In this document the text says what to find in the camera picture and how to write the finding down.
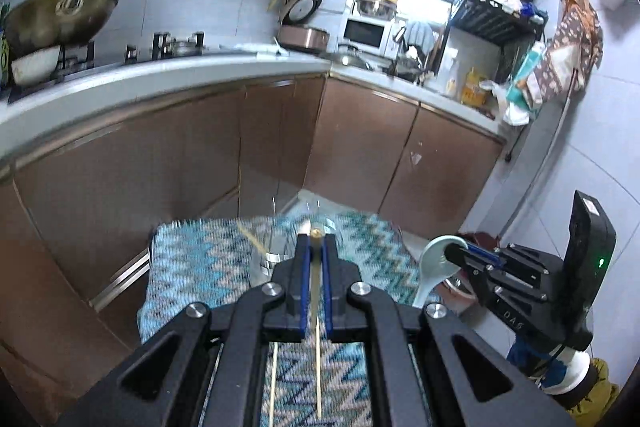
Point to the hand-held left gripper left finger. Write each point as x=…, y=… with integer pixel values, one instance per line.
x=299, y=292

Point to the zigzag patterned table mat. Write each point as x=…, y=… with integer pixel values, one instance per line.
x=200, y=267

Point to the white microwave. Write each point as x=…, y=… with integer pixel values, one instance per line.
x=365, y=34

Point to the yellow bottle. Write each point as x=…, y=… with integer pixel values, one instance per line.
x=472, y=89

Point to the glass pot lid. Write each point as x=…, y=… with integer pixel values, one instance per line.
x=350, y=59

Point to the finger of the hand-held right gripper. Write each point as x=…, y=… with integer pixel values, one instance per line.
x=482, y=282
x=457, y=253

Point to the stacked metal bowls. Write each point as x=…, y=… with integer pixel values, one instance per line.
x=377, y=2

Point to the black gas stove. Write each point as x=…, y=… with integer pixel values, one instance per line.
x=170, y=49

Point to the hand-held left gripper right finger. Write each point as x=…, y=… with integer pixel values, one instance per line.
x=327, y=292

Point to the grey hanging towel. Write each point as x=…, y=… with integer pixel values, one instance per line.
x=420, y=34

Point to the black pan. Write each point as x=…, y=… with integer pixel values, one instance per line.
x=407, y=67

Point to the slim bamboo chopstick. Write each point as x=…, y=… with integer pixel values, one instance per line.
x=252, y=239
x=273, y=382
x=318, y=367

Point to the white bowl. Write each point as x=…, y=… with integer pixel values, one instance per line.
x=35, y=67

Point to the white cloth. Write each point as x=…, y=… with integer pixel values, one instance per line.
x=265, y=52

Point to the clear glass cup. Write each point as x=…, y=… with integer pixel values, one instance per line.
x=270, y=264

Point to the brown rice cooker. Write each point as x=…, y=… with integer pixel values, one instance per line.
x=302, y=38

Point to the white countertop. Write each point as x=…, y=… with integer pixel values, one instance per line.
x=150, y=77

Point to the white bottle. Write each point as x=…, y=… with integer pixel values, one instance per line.
x=451, y=79

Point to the light blue ceramic spoon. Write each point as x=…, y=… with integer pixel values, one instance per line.
x=432, y=259

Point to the dark red stool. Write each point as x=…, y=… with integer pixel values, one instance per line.
x=477, y=239

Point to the brown floral apron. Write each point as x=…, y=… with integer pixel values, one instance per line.
x=570, y=37

